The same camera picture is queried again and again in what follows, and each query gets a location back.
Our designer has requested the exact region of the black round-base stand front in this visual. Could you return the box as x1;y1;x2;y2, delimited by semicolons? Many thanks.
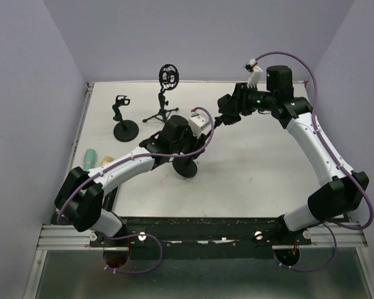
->
112;95;139;143

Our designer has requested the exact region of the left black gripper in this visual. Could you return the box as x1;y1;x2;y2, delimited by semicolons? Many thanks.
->
170;124;206;159

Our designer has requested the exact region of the wrist camera silver white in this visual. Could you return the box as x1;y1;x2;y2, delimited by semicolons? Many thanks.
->
244;59;263;88
188;113;212;138

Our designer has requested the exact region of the teal green microphone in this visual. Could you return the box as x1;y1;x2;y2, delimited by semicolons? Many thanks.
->
83;148;97;171

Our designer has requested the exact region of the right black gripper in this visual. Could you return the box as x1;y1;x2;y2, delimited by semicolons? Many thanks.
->
219;82;277;116

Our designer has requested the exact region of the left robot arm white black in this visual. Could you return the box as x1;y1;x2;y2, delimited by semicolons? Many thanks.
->
54;113;213;246

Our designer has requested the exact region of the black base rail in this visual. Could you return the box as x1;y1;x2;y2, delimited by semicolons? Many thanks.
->
88;217;311;261

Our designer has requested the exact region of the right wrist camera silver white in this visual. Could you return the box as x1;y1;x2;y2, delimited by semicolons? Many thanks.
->
244;59;263;88

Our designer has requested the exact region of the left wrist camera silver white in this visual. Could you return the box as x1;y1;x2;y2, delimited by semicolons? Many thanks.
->
188;113;212;138

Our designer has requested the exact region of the silver grey mesh microphone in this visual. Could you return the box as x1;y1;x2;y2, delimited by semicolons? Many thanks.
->
102;188;118;212

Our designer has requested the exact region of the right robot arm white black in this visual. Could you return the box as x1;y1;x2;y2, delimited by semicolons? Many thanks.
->
218;65;369;244

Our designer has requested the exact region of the black tripod stand shock mount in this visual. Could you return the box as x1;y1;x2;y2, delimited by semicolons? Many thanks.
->
142;64;180;123

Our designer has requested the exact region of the black round-base stand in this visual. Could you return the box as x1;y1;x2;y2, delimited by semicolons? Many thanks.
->
171;115;225;179
112;95;139;143

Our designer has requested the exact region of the beige gold microphone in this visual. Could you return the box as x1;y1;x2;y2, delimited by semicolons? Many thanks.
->
101;156;113;166

